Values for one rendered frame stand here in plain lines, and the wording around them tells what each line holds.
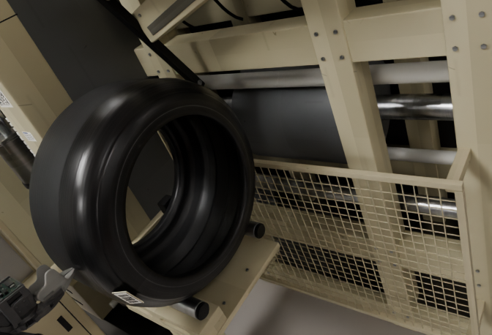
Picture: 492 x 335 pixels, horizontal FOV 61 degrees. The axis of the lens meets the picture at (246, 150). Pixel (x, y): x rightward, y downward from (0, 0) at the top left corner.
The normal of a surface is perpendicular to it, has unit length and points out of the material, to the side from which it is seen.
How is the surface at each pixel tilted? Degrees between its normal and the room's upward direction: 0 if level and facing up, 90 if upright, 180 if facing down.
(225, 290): 0
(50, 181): 45
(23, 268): 90
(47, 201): 55
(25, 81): 90
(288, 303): 0
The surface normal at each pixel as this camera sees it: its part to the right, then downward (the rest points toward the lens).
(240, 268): -0.35, -0.79
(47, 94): 0.77, 0.07
